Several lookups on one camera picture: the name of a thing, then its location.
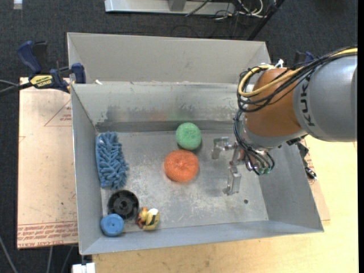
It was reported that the green mesh scrubber ball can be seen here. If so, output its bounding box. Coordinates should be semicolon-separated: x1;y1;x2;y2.
175;122;203;151

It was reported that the yellow and white toy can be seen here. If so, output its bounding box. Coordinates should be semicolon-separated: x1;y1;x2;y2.
136;207;161;231

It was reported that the orange mesh scrubber ball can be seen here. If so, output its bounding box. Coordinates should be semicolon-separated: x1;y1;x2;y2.
163;149;200;183

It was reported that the grey metal bin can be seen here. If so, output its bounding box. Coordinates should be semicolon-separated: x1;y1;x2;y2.
67;32;325;256

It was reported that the blue round disc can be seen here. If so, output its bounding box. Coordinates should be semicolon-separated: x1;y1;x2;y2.
99;213;126;238

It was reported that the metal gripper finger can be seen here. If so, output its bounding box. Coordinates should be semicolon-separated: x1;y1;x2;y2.
211;136;238;160
222;163;243;196

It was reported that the brown cardboard board red print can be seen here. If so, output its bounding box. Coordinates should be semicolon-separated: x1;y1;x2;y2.
16;77;332;250

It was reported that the blue chenille wash mitt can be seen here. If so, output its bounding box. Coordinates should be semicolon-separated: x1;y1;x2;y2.
95;131;130;190

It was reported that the black round plastic hub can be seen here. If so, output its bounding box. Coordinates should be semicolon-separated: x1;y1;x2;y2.
107;189;140;221

